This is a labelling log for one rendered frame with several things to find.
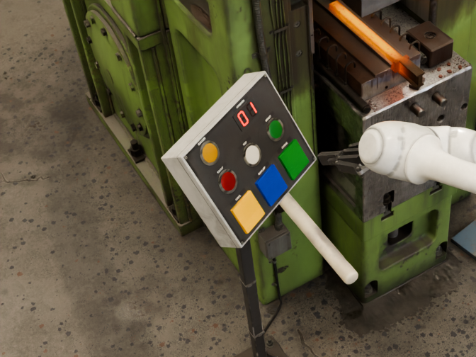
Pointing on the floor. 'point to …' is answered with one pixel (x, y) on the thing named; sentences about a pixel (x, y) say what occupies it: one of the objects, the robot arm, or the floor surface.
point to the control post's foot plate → (273, 348)
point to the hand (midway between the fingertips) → (331, 158)
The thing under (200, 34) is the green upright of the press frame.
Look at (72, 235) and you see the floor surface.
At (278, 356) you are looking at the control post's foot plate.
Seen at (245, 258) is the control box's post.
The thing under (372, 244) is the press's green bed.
